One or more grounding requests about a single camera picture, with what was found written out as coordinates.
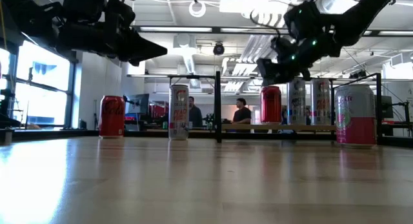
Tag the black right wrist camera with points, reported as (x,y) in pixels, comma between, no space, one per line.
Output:
(305,22)

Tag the white Celsius Arctic Vibe can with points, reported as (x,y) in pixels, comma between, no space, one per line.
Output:
(296,104)

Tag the black aluminium table frame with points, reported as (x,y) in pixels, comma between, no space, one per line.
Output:
(48,133)

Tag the white Celsius Peach Vibe can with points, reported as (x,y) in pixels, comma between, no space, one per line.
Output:
(320,101)
(178,120)

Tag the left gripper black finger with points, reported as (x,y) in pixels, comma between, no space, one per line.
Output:
(145,55)
(143,44)

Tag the black overhead camera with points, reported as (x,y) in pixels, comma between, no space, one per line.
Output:
(218,49)

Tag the black track light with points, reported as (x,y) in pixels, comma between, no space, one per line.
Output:
(357,74)

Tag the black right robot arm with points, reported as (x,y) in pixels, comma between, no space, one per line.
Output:
(355,20)

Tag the large dark-framed window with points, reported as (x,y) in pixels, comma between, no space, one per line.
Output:
(42,101)

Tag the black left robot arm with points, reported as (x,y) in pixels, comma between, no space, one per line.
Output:
(32,20)

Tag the black equipment stand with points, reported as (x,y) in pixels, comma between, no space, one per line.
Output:
(4,101)

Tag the person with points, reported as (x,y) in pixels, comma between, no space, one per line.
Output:
(195,116)
(242,116)

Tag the pink and white soda can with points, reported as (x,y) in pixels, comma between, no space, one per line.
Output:
(355,130)

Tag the dark computer monitor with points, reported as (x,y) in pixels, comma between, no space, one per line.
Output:
(387,106)

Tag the thin black metal frame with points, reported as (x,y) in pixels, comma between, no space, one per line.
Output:
(193,76)

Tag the red Coca-Cola Zero can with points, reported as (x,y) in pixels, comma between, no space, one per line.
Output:
(271,104)
(111,120)

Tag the black frame wooden shelf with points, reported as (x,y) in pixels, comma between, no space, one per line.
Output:
(245,127)

